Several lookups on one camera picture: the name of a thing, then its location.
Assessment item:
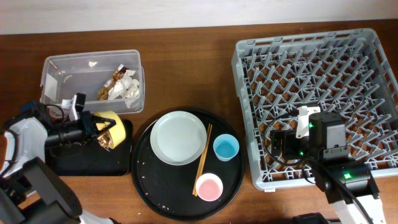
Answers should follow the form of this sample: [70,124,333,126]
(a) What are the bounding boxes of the food scraps and shells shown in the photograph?
[97,132,113,151]

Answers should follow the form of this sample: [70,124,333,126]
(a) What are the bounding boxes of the brown snack wrapper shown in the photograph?
[97,64,127,100]

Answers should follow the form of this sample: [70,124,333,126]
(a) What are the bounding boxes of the yellow bowl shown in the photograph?
[95,111,126,150]

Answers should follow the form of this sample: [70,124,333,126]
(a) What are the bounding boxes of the white napkin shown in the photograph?
[108,70,140,108]

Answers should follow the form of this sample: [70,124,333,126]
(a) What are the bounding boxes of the blue plastic cup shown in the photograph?
[213,134,240,162]

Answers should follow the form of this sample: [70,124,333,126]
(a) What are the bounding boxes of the pink plastic cup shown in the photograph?
[195,173,223,202]

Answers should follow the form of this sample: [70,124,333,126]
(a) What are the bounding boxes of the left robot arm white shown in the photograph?
[1,101,124,223]

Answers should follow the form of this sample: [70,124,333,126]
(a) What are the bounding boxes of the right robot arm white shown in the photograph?
[264,112,386,223]

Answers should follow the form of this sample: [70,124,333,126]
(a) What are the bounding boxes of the clear plastic waste bin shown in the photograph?
[40,50,145,114]

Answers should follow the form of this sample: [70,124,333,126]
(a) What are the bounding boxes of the grey dishwasher rack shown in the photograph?
[231,29,397,192]

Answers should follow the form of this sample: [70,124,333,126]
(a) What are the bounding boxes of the black rectangular tray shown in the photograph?
[45,119,133,176]

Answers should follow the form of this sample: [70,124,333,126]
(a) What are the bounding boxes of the wooden chopstick left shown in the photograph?
[192,123,212,196]

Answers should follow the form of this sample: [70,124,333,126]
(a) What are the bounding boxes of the grey round plate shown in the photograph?
[150,111,207,166]

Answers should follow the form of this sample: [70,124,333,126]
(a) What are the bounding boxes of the round black serving tray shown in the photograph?
[131,116,245,221]

